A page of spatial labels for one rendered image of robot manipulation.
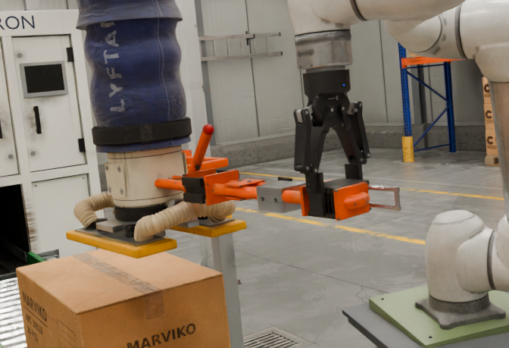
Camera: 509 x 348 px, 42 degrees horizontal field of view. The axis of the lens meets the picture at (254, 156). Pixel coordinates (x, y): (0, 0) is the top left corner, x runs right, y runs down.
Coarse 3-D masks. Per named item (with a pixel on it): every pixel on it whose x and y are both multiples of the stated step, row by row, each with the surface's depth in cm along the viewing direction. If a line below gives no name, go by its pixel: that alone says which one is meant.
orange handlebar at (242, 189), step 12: (192, 156) 188; (204, 168) 170; (216, 168) 173; (156, 180) 148; (168, 180) 144; (180, 180) 141; (240, 180) 129; (252, 180) 128; (264, 180) 128; (216, 192) 131; (228, 192) 128; (240, 192) 125; (252, 192) 122; (288, 192) 115; (300, 204) 114; (348, 204) 105; (360, 204) 105
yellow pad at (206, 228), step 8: (200, 224) 153; (208, 224) 151; (216, 224) 151; (224, 224) 151; (232, 224) 151; (240, 224) 152; (192, 232) 153; (200, 232) 151; (208, 232) 148; (216, 232) 148; (224, 232) 149; (232, 232) 151
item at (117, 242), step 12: (84, 228) 160; (96, 228) 156; (132, 228) 144; (84, 240) 154; (96, 240) 149; (108, 240) 146; (120, 240) 143; (132, 240) 142; (156, 240) 141; (168, 240) 141; (120, 252) 140; (132, 252) 137; (144, 252) 137; (156, 252) 138
